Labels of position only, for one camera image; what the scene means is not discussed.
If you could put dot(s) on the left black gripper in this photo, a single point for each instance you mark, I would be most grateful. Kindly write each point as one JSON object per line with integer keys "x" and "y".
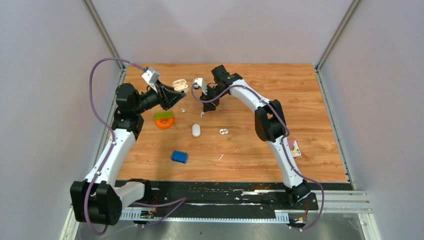
{"x": 165, "y": 96}

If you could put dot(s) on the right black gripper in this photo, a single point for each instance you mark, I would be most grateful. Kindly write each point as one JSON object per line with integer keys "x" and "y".
{"x": 210, "y": 106}

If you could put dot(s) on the white earbud charging case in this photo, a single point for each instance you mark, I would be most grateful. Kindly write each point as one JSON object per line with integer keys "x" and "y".
{"x": 180, "y": 85}

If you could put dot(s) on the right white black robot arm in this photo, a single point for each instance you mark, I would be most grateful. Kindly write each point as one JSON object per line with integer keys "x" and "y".
{"x": 269, "y": 122}

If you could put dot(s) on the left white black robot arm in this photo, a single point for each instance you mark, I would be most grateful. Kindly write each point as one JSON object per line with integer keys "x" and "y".
{"x": 96, "y": 199}

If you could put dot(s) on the white oval pill case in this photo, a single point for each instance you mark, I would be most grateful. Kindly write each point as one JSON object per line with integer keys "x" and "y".
{"x": 196, "y": 130}

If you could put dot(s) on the green toy block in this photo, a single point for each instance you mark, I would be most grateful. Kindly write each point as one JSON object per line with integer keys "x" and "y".
{"x": 163, "y": 115}

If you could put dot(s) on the white eartips cluster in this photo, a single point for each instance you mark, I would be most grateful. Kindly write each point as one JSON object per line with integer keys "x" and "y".
{"x": 223, "y": 131}

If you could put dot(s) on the blue toy brick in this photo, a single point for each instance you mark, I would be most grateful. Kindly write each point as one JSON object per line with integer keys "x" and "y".
{"x": 179, "y": 156}

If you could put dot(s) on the red card box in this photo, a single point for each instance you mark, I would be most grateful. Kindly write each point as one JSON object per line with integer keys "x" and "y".
{"x": 294, "y": 148}

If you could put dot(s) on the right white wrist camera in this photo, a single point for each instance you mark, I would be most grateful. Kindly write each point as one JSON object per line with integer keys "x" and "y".
{"x": 200, "y": 84}

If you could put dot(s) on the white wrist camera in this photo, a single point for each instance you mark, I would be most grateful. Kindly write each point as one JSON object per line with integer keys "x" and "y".
{"x": 200, "y": 84}
{"x": 151, "y": 76}

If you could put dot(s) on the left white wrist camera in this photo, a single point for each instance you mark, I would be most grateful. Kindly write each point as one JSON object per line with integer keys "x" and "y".
{"x": 151, "y": 76}

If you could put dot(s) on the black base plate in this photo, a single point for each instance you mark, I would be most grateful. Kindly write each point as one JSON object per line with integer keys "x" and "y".
{"x": 230, "y": 200}

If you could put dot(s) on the aluminium rail frame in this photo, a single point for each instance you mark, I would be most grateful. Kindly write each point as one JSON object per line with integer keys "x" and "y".
{"x": 334, "y": 202}

